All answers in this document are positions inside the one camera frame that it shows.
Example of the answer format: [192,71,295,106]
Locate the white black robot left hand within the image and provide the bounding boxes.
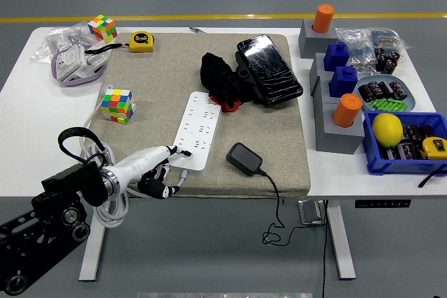
[110,144,193,200]

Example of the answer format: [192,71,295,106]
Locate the white power strip with cable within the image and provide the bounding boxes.
[80,91,224,230]

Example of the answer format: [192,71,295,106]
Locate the black plug adapter with cord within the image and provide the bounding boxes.
[226,142,318,247]

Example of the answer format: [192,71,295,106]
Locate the rubik's cube with white edges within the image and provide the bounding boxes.
[100,88,137,125]
[87,14,118,43]

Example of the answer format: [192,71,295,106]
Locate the grey-brown fabric mat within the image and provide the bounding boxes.
[87,32,312,200]

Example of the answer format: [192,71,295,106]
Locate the white table leg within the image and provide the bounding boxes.
[78,199,108,281]
[326,200,357,281]

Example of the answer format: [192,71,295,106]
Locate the black table control panel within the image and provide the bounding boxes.
[354,199,412,209]

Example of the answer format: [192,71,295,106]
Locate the black cloth with red trim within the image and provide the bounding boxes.
[199,52,261,113]

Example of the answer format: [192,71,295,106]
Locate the white socket boxes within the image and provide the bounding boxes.
[55,43,110,83]

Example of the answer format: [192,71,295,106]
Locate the blue plastic bin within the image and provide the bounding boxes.
[362,111,447,176]

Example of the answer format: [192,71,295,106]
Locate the black phone stand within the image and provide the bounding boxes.
[234,52,267,104]

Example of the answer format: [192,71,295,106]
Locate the clear plastic bag white parts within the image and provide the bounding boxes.
[33,21,105,65]

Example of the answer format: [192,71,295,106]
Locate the yellow black tape measure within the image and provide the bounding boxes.
[418,136,447,161]

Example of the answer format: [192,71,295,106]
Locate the silver box under table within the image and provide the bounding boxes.
[298,200,328,225]

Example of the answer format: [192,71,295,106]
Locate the black glossy phone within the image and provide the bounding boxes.
[236,34,304,106]

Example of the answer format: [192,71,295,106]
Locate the yellow lemon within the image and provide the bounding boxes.
[372,113,404,148]

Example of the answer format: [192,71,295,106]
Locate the grey block with round hole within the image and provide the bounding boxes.
[298,18,339,60]
[314,97,366,156]

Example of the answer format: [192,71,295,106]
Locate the grey block with square hole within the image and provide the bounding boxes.
[309,52,332,86]
[310,75,342,104]

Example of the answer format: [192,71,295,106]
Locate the light blue plate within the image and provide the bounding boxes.
[352,75,417,112]

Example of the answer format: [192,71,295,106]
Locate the green small parts pile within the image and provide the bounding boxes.
[368,98,409,111]

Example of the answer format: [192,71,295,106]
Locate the orange cylinder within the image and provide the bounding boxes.
[332,94,364,128]
[312,3,335,33]

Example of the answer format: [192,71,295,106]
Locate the blue square peg block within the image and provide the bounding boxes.
[323,41,351,72]
[328,66,359,98]

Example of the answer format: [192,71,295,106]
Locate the dark capacitor cluster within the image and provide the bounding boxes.
[374,45,402,75]

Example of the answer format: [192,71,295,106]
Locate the clear plastic bag of parts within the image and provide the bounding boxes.
[335,27,377,67]

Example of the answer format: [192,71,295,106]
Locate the clear bag with blue parts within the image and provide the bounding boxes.
[368,27,413,51]

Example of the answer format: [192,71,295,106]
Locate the purple strap band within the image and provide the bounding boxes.
[51,42,108,88]

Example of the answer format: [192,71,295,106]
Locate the yellow tape measure with strap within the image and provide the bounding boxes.
[83,31,155,55]

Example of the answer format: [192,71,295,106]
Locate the thin black hanging cable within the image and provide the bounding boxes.
[316,200,332,298]

